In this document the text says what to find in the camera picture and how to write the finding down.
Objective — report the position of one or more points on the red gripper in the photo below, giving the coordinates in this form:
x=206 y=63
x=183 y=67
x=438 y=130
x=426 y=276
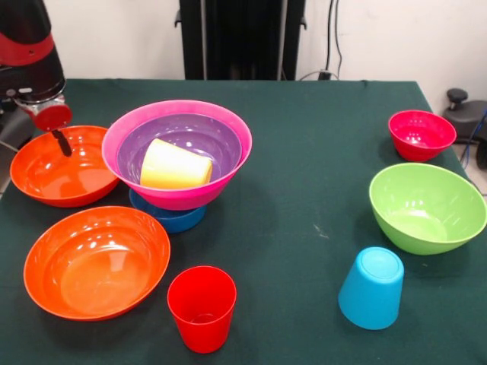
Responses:
x=52 y=117

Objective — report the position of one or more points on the orange bowl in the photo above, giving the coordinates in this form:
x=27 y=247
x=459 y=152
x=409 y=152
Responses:
x=97 y=262
x=57 y=178

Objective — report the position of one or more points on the yellow cup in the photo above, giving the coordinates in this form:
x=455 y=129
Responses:
x=171 y=167

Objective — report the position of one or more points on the purple bowl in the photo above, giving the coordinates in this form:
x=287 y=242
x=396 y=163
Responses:
x=190 y=129

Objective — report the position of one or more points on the large pink bowl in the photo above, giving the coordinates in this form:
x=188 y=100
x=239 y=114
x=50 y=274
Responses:
x=182 y=197

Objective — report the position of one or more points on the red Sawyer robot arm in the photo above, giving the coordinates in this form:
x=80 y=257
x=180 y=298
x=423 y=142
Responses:
x=26 y=57

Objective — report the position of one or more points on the black caster leg with knob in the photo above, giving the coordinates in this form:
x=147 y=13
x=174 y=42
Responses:
x=13 y=131
x=466 y=114

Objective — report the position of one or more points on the blue bowl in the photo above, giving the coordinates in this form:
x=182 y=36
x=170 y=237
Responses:
x=179 y=222

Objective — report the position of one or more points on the red cup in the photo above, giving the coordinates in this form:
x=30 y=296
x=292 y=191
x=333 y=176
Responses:
x=201 y=308

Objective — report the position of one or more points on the dark green tablecloth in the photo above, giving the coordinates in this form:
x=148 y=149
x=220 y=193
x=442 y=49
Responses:
x=296 y=304

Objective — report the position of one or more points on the light blue cup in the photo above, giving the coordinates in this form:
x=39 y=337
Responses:
x=371 y=289

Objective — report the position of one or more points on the small crimson bowl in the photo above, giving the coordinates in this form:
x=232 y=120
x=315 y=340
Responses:
x=421 y=137

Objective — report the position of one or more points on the green bowl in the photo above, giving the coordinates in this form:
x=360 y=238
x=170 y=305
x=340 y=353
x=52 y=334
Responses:
x=426 y=209

